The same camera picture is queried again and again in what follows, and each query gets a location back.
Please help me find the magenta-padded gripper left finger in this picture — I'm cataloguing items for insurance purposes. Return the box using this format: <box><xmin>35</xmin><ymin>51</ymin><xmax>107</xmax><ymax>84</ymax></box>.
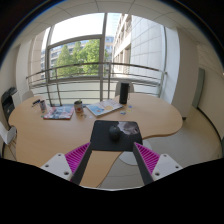
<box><xmin>40</xmin><ymin>142</ymin><xmax>94</xmax><ymax>186</ymax></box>

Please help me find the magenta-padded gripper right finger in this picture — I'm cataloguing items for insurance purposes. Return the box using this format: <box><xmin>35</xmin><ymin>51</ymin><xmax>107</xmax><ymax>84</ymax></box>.
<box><xmin>132</xmin><ymin>142</ymin><xmax>184</xmax><ymax>186</ymax></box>

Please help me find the black computer mouse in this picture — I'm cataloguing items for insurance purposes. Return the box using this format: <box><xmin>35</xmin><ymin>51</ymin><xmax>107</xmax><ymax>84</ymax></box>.
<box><xmin>108</xmin><ymin>125</ymin><xmax>122</xmax><ymax>141</ymax></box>

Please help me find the black printed mouse pad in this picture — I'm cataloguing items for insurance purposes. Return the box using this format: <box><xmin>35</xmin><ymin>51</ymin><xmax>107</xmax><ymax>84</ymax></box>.
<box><xmin>89</xmin><ymin>120</ymin><xmax>144</xmax><ymax>152</ymax></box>

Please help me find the red magazine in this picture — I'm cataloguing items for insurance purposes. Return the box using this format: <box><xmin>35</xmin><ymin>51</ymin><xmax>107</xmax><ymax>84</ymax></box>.
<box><xmin>42</xmin><ymin>105</ymin><xmax>75</xmax><ymax>121</ymax></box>

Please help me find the white chair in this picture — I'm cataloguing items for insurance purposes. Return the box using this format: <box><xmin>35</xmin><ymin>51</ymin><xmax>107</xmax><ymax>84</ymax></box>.
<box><xmin>0</xmin><ymin>121</ymin><xmax>17</xmax><ymax>146</ymax></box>
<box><xmin>21</xmin><ymin>89</ymin><xmax>35</xmax><ymax>102</ymax></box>
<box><xmin>114</xmin><ymin>80</ymin><xmax>135</xmax><ymax>98</ymax></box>

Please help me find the potted plant in printed mug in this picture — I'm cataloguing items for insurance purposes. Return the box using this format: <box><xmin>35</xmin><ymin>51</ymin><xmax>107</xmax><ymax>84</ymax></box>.
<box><xmin>73</xmin><ymin>99</ymin><xmax>84</xmax><ymax>114</ymax></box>

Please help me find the white illustrated magazine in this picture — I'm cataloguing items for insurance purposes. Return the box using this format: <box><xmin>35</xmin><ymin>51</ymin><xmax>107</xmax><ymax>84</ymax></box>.
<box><xmin>85</xmin><ymin>98</ymin><xmax>124</xmax><ymax>118</ymax></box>

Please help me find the black printer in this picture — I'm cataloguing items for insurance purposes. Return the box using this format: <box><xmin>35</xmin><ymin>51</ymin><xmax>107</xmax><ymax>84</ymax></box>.
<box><xmin>0</xmin><ymin>87</ymin><xmax>18</xmax><ymax>123</ymax></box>

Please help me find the black cylindrical bottle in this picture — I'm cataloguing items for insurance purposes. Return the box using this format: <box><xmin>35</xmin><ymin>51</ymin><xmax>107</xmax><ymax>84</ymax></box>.
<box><xmin>118</xmin><ymin>82</ymin><xmax>130</xmax><ymax>105</ymax></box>

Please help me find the metal balcony railing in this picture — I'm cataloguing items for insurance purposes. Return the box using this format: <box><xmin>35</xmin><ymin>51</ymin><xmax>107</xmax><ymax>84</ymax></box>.
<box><xmin>25</xmin><ymin>62</ymin><xmax>168</xmax><ymax>106</ymax></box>

